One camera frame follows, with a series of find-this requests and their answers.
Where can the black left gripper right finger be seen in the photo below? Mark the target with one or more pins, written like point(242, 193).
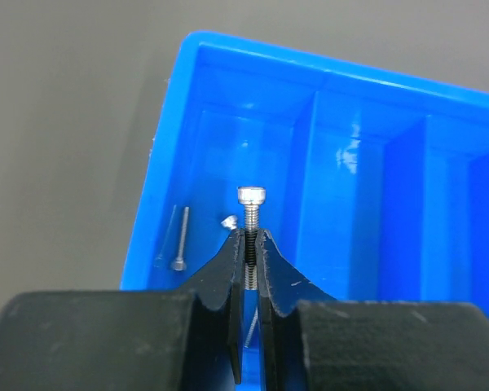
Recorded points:
point(312, 341)

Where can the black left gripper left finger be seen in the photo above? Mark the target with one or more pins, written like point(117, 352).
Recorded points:
point(188, 338)

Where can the long silver screw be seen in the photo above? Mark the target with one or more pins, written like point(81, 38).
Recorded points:
point(179, 263)
point(251, 330)
point(230, 223)
point(251, 198)

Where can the blue plastic divided bin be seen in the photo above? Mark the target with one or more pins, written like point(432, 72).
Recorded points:
point(377, 184)

